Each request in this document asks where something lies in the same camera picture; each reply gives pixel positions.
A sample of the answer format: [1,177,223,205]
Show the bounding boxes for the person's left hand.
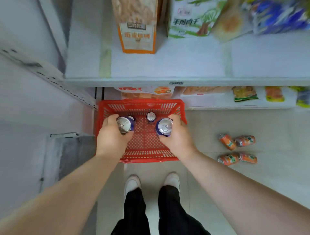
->
[96,114,134,161]

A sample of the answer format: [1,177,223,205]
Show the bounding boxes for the person's right hand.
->
[158,114,198,161]

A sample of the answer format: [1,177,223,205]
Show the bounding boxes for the person's left forearm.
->
[0,151,121,235]

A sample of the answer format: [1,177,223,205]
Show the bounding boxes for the person's right forearm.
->
[180,149,310,235]

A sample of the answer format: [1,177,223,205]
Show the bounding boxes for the red plastic shopping basket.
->
[95,99,187,164]

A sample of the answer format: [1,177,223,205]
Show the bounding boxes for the person's right white shoe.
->
[164,172,181,194]

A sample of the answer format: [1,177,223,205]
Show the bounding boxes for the person's white shoe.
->
[124,175,141,201]
[164,172,181,194]

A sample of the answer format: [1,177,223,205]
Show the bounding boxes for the person's left white shoe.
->
[124,175,141,201]

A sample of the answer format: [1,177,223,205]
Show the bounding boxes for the red and white bread packet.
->
[114,87,175,100]

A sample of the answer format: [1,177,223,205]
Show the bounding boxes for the orange drink can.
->
[217,153,240,166]
[235,135,256,148]
[219,134,237,151]
[239,153,258,164]

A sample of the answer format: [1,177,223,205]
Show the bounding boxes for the clear packet of orange snacks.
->
[180,86,233,95]

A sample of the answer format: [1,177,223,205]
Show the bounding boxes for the white metal store shelf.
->
[39,0,310,110]

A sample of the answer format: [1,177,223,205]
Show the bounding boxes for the black trousers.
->
[111,185,211,235]

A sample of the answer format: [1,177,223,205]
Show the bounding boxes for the green and yellow snack packet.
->
[232,86,259,102]

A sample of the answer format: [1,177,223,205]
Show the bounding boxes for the white perforated shelf upright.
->
[0,47,98,110]

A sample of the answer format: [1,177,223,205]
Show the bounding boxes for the orange and white snack bag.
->
[111,0,159,54]

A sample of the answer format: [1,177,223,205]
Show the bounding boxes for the orange snack packet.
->
[265,86,285,102]

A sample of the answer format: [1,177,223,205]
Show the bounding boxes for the green and white snack packet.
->
[167,0,227,39]

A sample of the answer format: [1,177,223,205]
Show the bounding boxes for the tan bread packet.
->
[212,0,253,43]

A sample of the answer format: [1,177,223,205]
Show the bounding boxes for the yellow-green snack packet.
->
[289,86,310,108]

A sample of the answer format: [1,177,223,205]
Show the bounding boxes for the blue and white packet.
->
[249,0,310,35]

